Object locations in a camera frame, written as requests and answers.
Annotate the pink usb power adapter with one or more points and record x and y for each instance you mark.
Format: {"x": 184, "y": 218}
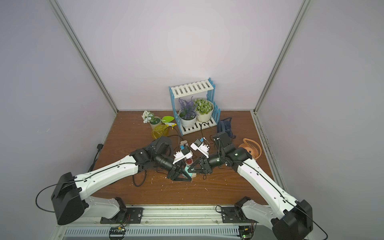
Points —
{"x": 184, "y": 143}

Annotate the green circuit board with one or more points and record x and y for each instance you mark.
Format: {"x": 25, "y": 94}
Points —
{"x": 246, "y": 232}
{"x": 117, "y": 233}

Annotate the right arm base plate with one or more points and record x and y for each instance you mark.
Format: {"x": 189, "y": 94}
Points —
{"x": 234, "y": 214}

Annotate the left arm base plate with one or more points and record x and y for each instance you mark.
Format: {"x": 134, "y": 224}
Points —
{"x": 125, "y": 215}

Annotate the teal usb adapter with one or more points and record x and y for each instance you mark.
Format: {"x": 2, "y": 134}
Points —
{"x": 192, "y": 175}

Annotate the right green circuit board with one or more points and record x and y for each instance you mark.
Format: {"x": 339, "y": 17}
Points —
{"x": 246, "y": 232}

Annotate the left green circuit board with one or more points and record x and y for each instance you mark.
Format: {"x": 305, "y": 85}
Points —
{"x": 117, "y": 233}

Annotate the yellow spray bottle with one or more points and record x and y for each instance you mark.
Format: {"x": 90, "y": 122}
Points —
{"x": 162, "y": 130}

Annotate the beige red power strip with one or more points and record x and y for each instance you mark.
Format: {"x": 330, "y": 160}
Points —
{"x": 188, "y": 163}

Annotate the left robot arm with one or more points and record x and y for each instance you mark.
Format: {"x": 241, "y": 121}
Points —
{"x": 72, "y": 197}

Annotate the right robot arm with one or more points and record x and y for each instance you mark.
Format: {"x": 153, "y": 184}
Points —
{"x": 283, "y": 214}

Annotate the aluminium front rail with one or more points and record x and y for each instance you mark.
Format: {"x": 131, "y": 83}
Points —
{"x": 164, "y": 222}

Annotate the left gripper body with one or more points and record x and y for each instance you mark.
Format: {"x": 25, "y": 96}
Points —
{"x": 174, "y": 171}

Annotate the dark blue upright desk fan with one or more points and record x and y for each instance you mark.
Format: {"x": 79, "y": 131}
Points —
{"x": 225, "y": 125}

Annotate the orange desk fan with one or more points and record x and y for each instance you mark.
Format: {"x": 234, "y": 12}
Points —
{"x": 252, "y": 147}

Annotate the green potted plant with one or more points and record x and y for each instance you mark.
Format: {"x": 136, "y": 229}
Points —
{"x": 204, "y": 110}

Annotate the purple lavender potted plant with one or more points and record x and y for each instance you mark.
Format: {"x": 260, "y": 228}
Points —
{"x": 187, "y": 113}

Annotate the blue white plant shelf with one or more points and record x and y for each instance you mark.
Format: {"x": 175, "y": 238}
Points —
{"x": 204, "y": 89}

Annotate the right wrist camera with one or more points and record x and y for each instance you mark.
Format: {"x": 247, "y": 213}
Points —
{"x": 201, "y": 146}

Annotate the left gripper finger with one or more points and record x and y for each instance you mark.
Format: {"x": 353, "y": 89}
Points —
{"x": 176, "y": 178}
{"x": 183, "y": 174}

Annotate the white flower potted plant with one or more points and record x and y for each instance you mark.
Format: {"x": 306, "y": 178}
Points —
{"x": 150, "y": 118}

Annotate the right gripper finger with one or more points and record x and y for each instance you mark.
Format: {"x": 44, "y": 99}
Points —
{"x": 193, "y": 171}
{"x": 197, "y": 165}

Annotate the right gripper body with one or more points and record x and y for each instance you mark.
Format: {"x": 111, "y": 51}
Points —
{"x": 204, "y": 165}

